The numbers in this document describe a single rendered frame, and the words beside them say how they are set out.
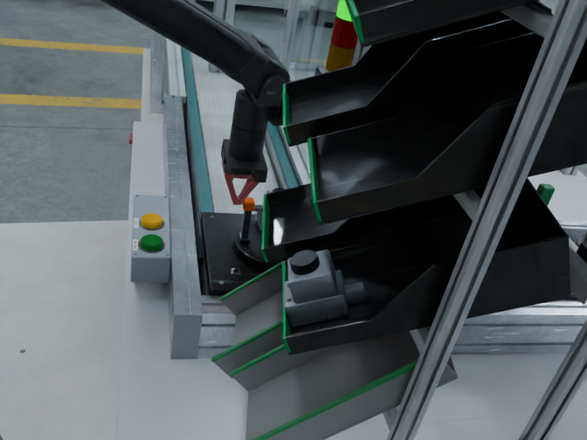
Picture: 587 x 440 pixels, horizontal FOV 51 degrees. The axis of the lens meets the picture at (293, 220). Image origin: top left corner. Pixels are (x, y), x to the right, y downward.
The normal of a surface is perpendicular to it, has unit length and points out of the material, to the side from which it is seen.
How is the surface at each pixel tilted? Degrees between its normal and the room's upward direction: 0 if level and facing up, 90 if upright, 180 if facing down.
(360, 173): 25
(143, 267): 90
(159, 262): 90
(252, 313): 45
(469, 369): 0
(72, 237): 0
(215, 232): 0
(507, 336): 90
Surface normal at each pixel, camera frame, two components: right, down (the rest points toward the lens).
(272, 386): -0.57, -0.68
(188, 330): 0.18, 0.55
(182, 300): 0.17, -0.83
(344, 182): -0.26, -0.81
